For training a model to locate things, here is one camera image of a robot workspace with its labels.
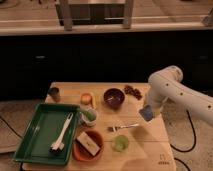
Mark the black cable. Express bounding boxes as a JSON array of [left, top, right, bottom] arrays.
[[170, 109, 198, 171]]

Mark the orange fruit toy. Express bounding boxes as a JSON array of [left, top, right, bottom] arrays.
[[80, 93, 92, 105]]

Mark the green plastic tray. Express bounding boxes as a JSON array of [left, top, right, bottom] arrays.
[[14, 103, 80, 165]]

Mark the green plastic cup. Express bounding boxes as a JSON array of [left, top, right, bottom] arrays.
[[112, 135, 129, 152]]

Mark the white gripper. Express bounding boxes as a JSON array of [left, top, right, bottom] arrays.
[[144, 88, 167, 118]]

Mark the brown dried fruit pile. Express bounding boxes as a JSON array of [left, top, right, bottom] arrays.
[[124, 85, 142, 100]]

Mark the wooden block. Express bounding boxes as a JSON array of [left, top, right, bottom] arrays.
[[77, 132, 100, 156]]

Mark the white stool frame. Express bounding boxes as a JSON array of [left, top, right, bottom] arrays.
[[55, 0, 134, 31]]

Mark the purple bowl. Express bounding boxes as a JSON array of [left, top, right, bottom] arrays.
[[103, 88, 125, 110]]

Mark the white dish brush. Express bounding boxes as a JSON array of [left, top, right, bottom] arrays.
[[50, 113, 73, 152]]

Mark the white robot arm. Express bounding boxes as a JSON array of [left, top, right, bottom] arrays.
[[141, 66, 213, 126]]

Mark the blue sponge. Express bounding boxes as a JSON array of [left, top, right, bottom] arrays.
[[139, 105, 154, 122]]

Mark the metal fork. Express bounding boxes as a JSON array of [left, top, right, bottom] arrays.
[[107, 124, 139, 132]]

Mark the white mug with green item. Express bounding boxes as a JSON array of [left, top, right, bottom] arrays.
[[80, 107, 98, 127]]

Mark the yellow banana toy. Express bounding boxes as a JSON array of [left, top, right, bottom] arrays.
[[92, 96, 97, 109]]

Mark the orange bowl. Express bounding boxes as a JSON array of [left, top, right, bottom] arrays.
[[73, 129, 104, 162]]

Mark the small dark can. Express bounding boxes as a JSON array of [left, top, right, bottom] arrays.
[[48, 87, 61, 102]]

